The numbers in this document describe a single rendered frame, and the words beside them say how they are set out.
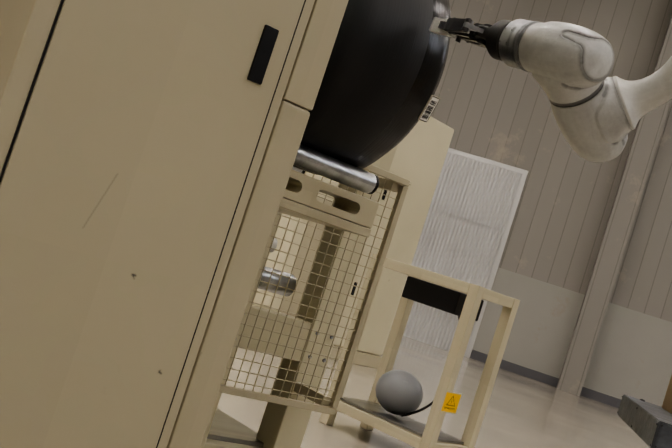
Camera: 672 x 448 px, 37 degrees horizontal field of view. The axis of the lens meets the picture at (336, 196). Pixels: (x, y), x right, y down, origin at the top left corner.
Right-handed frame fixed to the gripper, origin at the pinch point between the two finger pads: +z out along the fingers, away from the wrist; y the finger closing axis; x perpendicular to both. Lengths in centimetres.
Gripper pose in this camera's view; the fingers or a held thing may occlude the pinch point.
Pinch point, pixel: (444, 27)
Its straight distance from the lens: 202.9
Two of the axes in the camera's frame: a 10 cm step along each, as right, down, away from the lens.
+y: -7.5, -2.8, -6.0
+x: -3.9, 9.2, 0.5
